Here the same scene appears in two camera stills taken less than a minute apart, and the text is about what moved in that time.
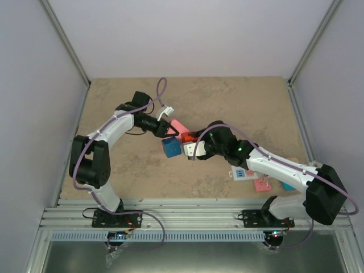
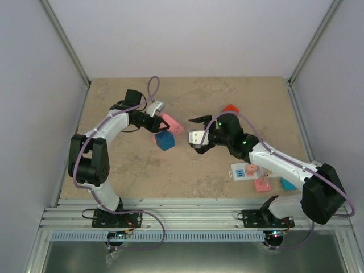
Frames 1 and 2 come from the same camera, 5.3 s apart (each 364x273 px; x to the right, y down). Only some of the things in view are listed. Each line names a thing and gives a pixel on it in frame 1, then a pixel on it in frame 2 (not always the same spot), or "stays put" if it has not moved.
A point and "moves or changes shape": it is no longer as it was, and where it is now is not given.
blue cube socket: [172, 147] moves or changes shape
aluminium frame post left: [66, 42] stays put
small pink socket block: [260, 185] stays put
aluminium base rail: [177, 214] stays put
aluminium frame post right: [318, 35] stays put
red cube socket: [186, 137] -> [231, 107]
